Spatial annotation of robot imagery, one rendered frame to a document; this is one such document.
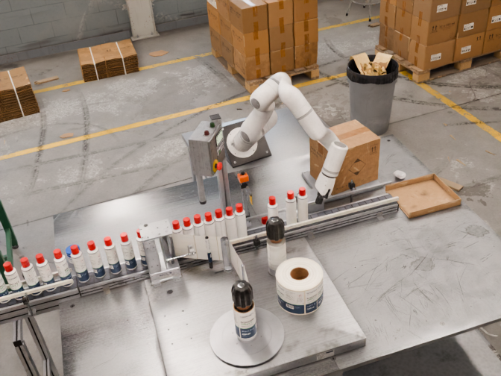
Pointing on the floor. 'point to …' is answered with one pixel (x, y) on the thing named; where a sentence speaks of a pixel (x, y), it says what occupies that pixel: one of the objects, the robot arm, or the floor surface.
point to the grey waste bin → (371, 104)
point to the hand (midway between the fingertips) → (319, 200)
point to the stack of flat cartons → (16, 95)
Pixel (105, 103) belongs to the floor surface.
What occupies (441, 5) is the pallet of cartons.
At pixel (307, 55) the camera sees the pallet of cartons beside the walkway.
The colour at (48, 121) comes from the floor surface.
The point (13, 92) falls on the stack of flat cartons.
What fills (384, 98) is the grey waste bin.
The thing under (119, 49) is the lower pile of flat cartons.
